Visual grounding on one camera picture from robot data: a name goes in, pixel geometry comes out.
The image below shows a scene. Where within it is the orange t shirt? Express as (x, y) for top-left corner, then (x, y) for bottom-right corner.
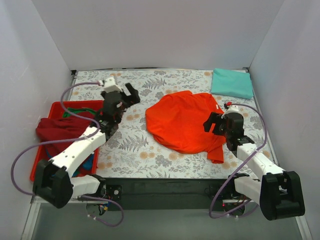
(145, 90), (226, 164)

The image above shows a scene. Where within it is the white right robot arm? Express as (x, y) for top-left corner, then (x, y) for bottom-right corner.
(203, 110), (305, 221)

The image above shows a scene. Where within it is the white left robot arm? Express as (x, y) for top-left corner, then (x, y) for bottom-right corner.
(32, 77), (140, 209)

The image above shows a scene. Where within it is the folded teal t shirt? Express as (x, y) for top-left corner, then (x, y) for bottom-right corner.
(210, 68), (254, 100)

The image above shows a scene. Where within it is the green t shirt in bin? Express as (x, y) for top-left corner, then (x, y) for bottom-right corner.
(67, 107), (96, 118)

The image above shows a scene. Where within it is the floral patterned table mat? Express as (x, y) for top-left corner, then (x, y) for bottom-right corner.
(70, 69), (278, 179)

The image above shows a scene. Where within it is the dark red t shirt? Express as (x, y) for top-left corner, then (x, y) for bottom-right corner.
(35, 116), (91, 160)

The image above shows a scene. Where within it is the blue t shirt in bin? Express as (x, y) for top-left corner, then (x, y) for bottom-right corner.
(72, 154), (95, 177)

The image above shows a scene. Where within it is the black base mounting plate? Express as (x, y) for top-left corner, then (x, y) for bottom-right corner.
(82, 176), (253, 212)

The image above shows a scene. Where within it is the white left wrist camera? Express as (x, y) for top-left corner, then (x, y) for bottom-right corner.
(98, 76), (123, 93)

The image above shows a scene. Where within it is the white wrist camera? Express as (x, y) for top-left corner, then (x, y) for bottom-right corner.
(222, 102), (240, 118)
(98, 76), (123, 93)

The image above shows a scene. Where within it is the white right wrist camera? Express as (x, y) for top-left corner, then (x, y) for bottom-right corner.
(222, 102), (240, 118)

